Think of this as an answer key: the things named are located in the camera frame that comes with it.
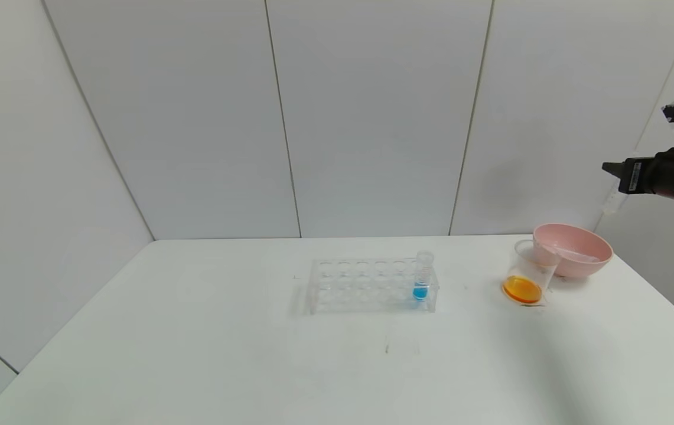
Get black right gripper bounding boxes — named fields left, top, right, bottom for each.
left=601, top=147, right=674, bottom=211

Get test tube with red pigment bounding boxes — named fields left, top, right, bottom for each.
left=549, top=247, right=600, bottom=264

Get clear glass beaker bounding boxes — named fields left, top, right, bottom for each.
left=502, top=240, right=563, bottom=307

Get test tube with blue pigment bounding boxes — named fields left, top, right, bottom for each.
left=413, top=251, right=434, bottom=301

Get clear plastic test tube rack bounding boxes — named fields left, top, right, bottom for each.
left=306, top=255, right=439, bottom=315

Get pink bowl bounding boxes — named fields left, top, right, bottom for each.
left=530, top=223, right=613, bottom=279

